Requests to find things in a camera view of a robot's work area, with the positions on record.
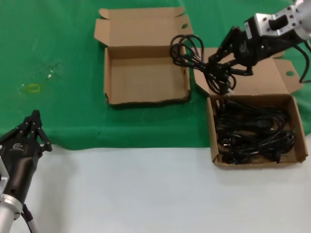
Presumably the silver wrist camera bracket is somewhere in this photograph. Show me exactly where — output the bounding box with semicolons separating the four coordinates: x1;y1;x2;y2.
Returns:
0;156;11;195
244;4;301;39

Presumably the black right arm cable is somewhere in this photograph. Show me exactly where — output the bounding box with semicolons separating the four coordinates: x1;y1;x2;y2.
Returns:
293;40;311;83

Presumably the open brown cardboard box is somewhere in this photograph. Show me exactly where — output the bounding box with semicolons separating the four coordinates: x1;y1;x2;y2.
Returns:
189;47;309;170

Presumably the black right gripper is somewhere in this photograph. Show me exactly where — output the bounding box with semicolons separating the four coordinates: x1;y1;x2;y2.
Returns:
208;26;304;77

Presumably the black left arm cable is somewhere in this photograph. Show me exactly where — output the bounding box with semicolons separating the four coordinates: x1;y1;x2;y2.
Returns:
20;203;41;233

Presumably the black power cable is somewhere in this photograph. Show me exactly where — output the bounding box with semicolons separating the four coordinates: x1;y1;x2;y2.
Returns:
169;34;238;97
217;130;296;165

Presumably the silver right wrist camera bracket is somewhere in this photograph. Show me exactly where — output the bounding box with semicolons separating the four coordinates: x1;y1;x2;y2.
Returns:
244;4;301;39

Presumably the torn-edged open cardboard box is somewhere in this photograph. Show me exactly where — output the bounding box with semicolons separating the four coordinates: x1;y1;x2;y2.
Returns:
93;7;194;105

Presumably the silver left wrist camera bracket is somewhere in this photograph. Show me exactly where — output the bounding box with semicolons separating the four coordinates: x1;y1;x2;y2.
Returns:
0;156;11;195

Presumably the yellow tape square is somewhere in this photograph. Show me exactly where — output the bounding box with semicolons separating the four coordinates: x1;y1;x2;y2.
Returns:
27;83;41;94

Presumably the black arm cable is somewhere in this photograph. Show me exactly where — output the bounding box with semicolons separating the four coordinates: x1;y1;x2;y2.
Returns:
20;203;41;233
293;40;311;83

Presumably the green tablecloth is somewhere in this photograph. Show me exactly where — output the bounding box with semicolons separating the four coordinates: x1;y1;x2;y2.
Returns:
0;0;311;151

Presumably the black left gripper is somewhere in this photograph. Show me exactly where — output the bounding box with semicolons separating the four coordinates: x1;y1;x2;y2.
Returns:
0;110;53;202

